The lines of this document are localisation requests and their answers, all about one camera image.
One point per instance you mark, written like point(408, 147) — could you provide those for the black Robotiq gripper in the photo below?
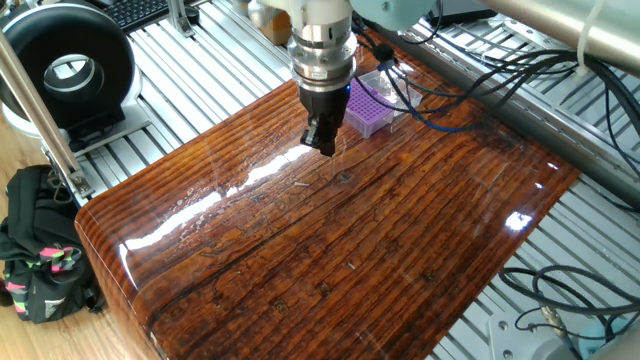
point(325, 107)

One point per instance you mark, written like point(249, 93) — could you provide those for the small clear pipette tip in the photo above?
point(301, 184)

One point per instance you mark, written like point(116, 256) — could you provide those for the clear plastic box lid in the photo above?
point(372, 80)

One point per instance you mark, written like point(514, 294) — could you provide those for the brown cardboard box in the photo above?
point(282, 27)

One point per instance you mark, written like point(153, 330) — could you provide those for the black keyboard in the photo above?
point(135, 12)

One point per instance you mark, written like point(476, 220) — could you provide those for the short aluminium post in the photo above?
point(180, 17)

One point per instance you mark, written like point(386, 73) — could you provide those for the silver robot mount plate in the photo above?
point(505, 335)

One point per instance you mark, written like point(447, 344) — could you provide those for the aluminium frame post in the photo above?
point(47, 132)

